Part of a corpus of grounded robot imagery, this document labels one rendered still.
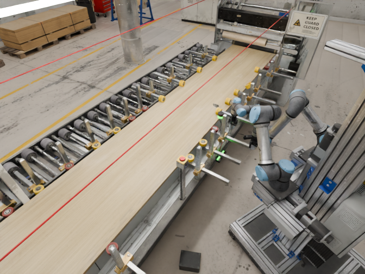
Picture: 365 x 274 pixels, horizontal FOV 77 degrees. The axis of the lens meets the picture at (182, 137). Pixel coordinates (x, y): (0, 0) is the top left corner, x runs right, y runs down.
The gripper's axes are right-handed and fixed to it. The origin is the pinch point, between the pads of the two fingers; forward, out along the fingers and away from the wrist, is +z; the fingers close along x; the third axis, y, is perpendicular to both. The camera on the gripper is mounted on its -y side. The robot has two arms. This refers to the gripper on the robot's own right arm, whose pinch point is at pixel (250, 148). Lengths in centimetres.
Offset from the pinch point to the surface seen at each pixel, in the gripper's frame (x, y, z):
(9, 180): -162, -124, -38
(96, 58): 176, -464, 75
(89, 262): -165, -47, -9
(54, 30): 185, -636, 36
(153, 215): -105, -45, 19
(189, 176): -51, -42, 19
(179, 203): -87, -30, 12
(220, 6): 235, -157, -67
